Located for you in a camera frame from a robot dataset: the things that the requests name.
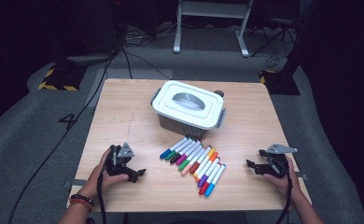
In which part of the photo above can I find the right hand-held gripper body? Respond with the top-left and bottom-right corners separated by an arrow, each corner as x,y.
263,143 -> 299,179

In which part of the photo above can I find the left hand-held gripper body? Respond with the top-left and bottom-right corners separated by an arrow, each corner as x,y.
105,142 -> 136,176

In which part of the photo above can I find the dark blue marker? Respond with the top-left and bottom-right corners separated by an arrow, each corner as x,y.
159,136 -> 189,160

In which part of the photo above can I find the dark green marker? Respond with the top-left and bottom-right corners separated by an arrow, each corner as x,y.
164,138 -> 194,161

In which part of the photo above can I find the black marker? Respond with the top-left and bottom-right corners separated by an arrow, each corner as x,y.
169,139 -> 199,165

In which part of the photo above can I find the magenta marker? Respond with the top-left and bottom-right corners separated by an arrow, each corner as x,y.
175,140 -> 203,166

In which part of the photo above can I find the yellow marker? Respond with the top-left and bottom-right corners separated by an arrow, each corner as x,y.
192,147 -> 217,179

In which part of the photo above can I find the bright green marker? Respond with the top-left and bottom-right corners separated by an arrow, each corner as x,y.
178,144 -> 205,172

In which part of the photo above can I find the peach marker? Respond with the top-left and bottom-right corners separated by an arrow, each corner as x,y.
181,147 -> 207,176

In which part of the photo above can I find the purple marker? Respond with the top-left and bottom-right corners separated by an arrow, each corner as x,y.
197,157 -> 221,189

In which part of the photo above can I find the bright red marker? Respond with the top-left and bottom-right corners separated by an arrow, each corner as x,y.
198,161 -> 223,196

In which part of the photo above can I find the dark red marker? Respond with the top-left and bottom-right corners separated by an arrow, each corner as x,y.
189,145 -> 213,175

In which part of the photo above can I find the clear plastic storage box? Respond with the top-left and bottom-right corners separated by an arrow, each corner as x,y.
150,88 -> 227,141

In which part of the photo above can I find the white box lid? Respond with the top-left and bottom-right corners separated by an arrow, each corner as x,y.
151,79 -> 226,131

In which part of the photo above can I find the person's right hand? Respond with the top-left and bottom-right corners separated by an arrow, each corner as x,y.
262,155 -> 302,200

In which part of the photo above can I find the person's left hand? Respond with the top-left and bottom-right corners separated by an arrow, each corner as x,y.
83,147 -> 130,200

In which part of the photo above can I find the black yellow striped stand base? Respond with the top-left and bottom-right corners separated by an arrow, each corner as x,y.
259,69 -> 301,96
37,63 -> 88,92

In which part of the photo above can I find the grey stand foot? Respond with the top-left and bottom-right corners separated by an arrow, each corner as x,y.
66,53 -> 118,67

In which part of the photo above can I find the black tripod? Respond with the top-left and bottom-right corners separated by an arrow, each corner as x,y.
250,17 -> 297,58

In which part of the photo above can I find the right hand-held gripper cable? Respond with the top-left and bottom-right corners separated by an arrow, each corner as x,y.
274,172 -> 295,224

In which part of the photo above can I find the hand-held gripper cable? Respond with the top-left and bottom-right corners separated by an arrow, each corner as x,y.
274,172 -> 295,224
95,167 -> 108,224

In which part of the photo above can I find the left hand-held gripper cable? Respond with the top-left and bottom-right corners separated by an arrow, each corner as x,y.
95,167 -> 108,224

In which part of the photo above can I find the dark bead bracelet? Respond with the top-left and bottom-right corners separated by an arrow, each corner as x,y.
70,193 -> 96,208

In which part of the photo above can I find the red bead bracelet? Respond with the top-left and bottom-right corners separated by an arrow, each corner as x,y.
68,197 -> 94,213

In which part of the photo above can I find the thick black floor cable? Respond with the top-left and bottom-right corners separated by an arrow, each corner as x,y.
7,46 -> 123,224

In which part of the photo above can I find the thin black cable coil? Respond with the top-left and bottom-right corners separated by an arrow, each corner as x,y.
264,50 -> 286,69

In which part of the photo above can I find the thin black floor cable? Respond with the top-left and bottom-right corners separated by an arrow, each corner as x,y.
120,48 -> 173,81

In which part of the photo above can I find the tangle of floor cables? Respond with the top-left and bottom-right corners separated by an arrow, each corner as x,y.
123,26 -> 178,43

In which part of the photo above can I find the white desk frame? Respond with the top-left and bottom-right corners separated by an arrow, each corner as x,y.
173,0 -> 254,58

